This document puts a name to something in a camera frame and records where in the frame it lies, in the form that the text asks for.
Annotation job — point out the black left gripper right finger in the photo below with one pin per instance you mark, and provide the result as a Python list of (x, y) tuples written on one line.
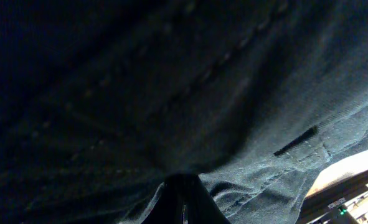
[(200, 206)]

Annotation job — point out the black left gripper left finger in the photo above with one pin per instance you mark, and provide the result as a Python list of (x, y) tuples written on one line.
[(169, 207)]

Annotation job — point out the black shorts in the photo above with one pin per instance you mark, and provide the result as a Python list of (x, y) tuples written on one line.
[(102, 101)]

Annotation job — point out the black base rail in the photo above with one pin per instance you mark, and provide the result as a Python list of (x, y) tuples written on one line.
[(332, 198)]

